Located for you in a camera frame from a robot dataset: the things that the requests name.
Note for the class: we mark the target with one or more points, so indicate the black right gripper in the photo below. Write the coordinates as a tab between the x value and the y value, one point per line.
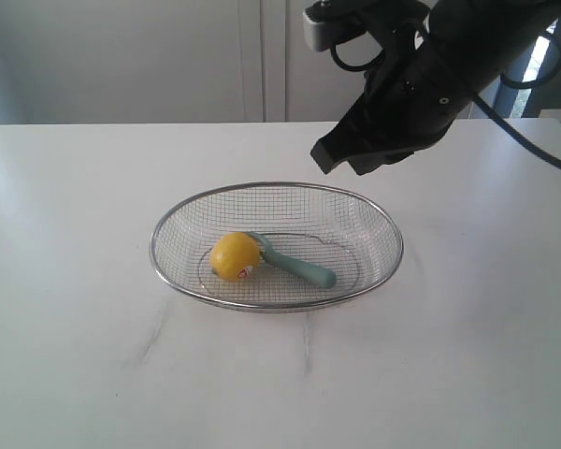
409	102

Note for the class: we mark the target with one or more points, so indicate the teal handled peeler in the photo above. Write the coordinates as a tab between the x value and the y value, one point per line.
317	275

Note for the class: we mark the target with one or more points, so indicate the yellow lemon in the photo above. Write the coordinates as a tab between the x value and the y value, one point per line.
234	256

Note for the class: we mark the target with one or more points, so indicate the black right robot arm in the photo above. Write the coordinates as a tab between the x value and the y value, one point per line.
504	30

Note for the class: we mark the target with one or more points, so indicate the metal wire mesh basket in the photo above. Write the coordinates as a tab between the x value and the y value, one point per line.
325	226

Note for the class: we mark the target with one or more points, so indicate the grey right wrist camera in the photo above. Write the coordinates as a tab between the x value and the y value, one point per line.
328	23

